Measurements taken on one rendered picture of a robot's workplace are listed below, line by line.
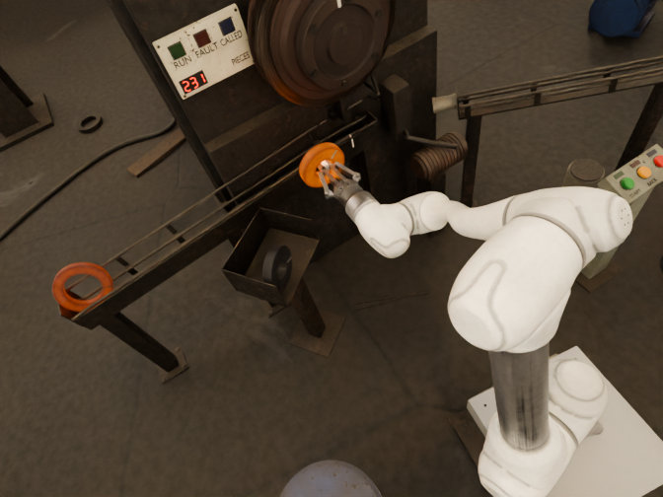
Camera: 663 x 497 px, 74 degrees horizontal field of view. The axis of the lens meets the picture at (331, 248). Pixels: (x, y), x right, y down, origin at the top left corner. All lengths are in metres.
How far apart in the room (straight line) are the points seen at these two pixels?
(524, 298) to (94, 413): 2.02
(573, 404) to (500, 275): 0.61
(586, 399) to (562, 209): 0.58
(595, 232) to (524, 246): 0.11
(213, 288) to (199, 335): 0.26
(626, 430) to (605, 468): 0.13
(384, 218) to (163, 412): 1.39
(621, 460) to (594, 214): 0.88
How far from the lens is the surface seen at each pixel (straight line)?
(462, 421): 1.84
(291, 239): 1.56
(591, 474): 1.46
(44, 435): 2.48
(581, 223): 0.76
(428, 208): 1.24
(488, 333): 0.67
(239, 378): 2.07
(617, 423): 1.53
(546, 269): 0.69
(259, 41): 1.37
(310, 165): 1.39
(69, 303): 1.79
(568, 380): 1.23
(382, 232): 1.18
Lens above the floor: 1.82
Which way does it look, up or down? 54 degrees down
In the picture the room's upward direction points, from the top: 18 degrees counter-clockwise
